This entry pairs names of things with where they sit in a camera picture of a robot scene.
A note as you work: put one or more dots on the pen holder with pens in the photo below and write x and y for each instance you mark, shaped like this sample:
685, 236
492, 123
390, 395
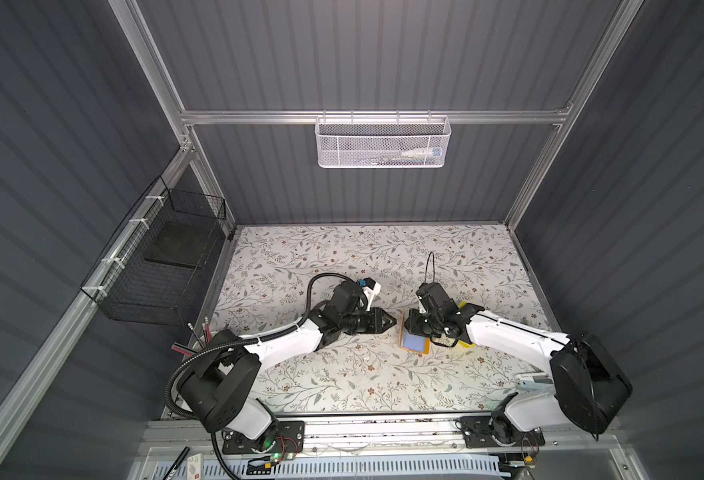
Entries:
201, 336

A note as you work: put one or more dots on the black pad in basket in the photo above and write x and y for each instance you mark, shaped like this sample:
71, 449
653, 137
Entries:
185, 244

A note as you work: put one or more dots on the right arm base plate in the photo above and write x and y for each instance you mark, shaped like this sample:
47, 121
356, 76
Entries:
482, 431

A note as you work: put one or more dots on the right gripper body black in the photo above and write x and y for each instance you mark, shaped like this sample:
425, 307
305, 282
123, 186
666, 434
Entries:
421, 323

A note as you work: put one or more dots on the black pen foreground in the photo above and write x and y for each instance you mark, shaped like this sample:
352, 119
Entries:
176, 465

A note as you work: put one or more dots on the white small box foreground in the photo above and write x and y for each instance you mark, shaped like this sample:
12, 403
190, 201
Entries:
195, 467

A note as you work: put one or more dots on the white tube in basket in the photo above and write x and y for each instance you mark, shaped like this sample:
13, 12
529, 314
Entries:
423, 154

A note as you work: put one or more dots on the aluminium front rail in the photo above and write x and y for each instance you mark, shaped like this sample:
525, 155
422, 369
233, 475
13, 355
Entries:
411, 432

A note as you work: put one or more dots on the yellow plastic card tray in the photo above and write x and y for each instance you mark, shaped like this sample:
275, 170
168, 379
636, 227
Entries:
464, 317

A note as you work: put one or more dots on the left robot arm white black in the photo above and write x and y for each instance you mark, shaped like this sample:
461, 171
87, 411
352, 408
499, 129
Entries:
213, 386

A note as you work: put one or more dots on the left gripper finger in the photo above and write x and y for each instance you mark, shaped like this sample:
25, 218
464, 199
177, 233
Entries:
382, 328
383, 318

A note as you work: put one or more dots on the white wire mesh basket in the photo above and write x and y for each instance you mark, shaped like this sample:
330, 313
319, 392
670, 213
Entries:
375, 143

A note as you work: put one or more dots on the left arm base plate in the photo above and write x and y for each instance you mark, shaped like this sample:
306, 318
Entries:
281, 438

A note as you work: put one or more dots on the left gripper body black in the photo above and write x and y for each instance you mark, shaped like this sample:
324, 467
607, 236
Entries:
360, 322

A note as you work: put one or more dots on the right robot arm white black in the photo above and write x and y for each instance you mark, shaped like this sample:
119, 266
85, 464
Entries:
586, 388

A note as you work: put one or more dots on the yellow leather card holder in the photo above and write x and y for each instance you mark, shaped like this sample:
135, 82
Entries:
409, 341

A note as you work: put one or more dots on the black wire mesh basket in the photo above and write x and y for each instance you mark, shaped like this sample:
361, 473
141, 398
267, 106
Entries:
161, 271

